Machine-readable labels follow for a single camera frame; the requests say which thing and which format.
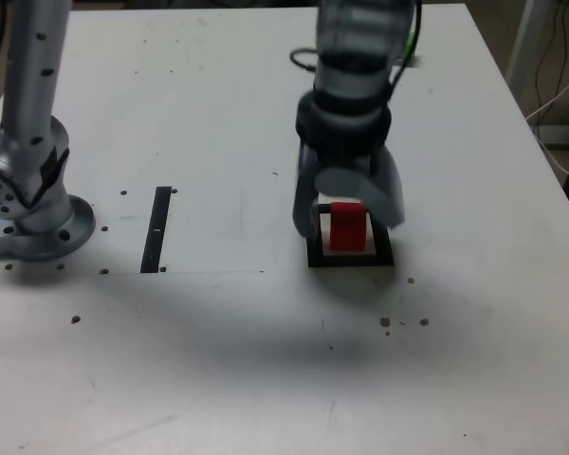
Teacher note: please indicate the red cube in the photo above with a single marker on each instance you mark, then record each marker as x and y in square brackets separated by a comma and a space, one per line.
[347, 230]

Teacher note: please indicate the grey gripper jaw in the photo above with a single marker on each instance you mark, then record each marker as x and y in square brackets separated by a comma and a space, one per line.
[303, 199]
[389, 199]

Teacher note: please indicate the black tape strip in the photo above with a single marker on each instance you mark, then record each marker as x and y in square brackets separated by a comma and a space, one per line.
[155, 213]

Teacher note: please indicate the green cube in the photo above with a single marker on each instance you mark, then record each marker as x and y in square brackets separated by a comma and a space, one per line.
[413, 60]

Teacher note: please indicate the white metal frame leg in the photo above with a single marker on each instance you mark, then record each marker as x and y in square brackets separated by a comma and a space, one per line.
[524, 42]

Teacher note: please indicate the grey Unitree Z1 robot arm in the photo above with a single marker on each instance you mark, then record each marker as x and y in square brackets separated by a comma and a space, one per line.
[33, 95]

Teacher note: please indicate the black tape square outline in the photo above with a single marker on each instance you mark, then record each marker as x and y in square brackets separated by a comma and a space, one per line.
[351, 261]

